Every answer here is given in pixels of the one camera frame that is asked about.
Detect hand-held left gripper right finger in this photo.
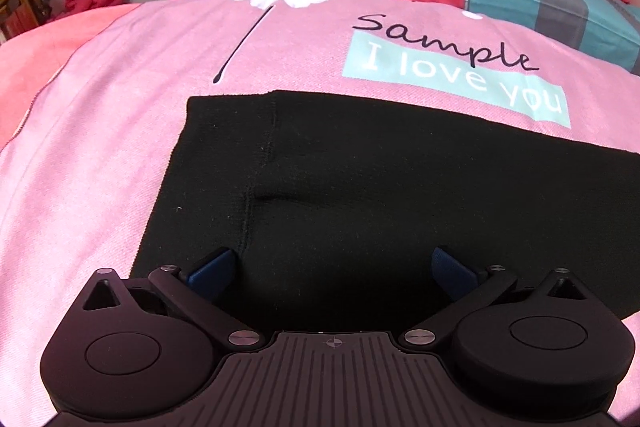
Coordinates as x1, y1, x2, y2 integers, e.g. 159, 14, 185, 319
402, 247, 589, 349

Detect pink printed blanket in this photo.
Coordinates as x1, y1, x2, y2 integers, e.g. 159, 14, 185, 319
0, 0, 640, 427

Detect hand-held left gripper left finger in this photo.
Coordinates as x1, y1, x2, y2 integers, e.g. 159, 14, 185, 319
80, 248, 267, 349

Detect black pants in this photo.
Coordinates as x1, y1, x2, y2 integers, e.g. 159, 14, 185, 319
131, 90, 640, 334

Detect coral blanket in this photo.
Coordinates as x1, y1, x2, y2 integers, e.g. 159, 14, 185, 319
0, 3, 142, 148

